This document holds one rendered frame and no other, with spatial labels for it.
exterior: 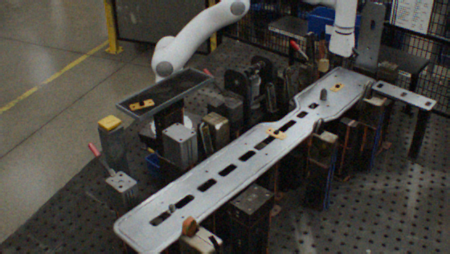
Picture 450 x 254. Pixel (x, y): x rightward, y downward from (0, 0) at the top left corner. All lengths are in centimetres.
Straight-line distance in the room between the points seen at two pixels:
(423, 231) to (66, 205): 145
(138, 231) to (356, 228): 86
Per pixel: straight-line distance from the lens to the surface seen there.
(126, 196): 142
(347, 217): 183
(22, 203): 313
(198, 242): 122
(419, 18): 237
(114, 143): 154
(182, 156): 151
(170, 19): 433
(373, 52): 220
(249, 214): 133
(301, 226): 176
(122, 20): 468
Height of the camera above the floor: 198
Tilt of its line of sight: 34 degrees down
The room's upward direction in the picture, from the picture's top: 1 degrees counter-clockwise
